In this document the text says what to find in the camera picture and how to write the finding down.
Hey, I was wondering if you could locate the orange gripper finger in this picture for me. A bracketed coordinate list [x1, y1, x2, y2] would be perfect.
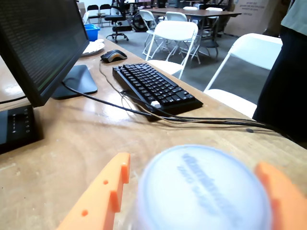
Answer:
[56, 152, 131, 230]
[254, 162, 307, 230]

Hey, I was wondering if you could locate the clear bottle dark label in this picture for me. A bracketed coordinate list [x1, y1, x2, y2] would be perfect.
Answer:
[129, 144, 274, 230]

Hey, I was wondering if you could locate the grey stand with black base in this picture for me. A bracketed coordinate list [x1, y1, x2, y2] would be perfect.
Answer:
[0, 104, 44, 154]

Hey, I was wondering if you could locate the person in dark trousers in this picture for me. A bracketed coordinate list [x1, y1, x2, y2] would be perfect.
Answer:
[253, 0, 307, 144]

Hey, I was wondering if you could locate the black keyboard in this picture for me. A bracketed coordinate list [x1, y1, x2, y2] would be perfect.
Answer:
[112, 62, 204, 115]

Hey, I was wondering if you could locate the black computer mouse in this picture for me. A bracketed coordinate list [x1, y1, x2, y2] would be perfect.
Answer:
[100, 49, 128, 64]

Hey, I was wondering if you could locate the white folding chair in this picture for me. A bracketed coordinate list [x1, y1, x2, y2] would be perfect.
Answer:
[144, 20, 200, 80]
[165, 11, 188, 22]
[203, 33, 283, 119]
[139, 9, 158, 56]

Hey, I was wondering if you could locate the black computer monitor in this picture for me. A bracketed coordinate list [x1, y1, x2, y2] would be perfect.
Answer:
[0, 0, 98, 108]

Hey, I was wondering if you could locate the blue plastic bin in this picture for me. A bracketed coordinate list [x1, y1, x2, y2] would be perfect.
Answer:
[83, 23, 101, 42]

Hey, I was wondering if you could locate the black office chair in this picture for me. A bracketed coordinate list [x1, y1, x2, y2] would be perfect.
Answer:
[105, 0, 133, 44]

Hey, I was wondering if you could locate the black floor fan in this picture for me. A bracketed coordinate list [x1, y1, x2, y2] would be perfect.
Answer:
[132, 11, 149, 32]

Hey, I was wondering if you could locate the large cardboard box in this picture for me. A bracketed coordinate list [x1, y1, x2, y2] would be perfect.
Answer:
[224, 0, 292, 37]

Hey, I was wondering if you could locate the black folding chair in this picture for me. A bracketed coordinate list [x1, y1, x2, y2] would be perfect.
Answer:
[86, 4, 100, 24]
[99, 3, 112, 27]

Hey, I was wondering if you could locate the brown folding table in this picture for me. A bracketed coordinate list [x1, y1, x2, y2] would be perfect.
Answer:
[148, 8, 242, 60]

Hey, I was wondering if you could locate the black monitor cable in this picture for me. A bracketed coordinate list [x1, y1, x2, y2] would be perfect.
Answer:
[61, 81, 295, 142]

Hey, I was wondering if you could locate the thin brown mouse cable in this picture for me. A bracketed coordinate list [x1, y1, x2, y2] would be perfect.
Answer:
[98, 61, 240, 125]

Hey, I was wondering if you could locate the black desk cable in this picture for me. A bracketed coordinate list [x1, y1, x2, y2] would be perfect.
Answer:
[0, 95, 27, 105]

